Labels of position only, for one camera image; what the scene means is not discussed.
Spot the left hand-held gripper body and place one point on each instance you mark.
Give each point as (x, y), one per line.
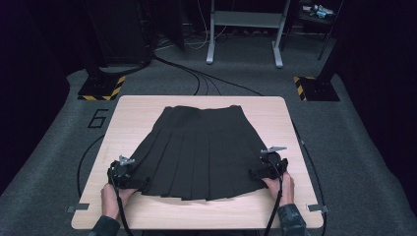
(119, 173)

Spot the clutter of small packets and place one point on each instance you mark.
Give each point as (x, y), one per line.
(317, 10)

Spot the person's right hand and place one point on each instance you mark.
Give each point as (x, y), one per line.
(286, 191)

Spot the white desk frame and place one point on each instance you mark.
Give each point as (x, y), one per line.
(246, 19)

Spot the black pleated skirt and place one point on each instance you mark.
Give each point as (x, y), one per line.
(200, 147)

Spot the black cabinet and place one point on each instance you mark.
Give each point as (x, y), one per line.
(121, 29)

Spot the hazard-striped black base plate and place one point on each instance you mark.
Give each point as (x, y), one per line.
(317, 89)
(100, 88)

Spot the black upright post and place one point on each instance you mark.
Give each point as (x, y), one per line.
(331, 55)

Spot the dark shelf rack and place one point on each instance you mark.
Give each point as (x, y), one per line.
(314, 26)

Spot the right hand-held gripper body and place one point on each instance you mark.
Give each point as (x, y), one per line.
(277, 164)

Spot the person's left hand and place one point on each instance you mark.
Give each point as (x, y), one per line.
(109, 201)

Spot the grey tape piece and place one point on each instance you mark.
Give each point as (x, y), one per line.
(318, 208)
(78, 207)

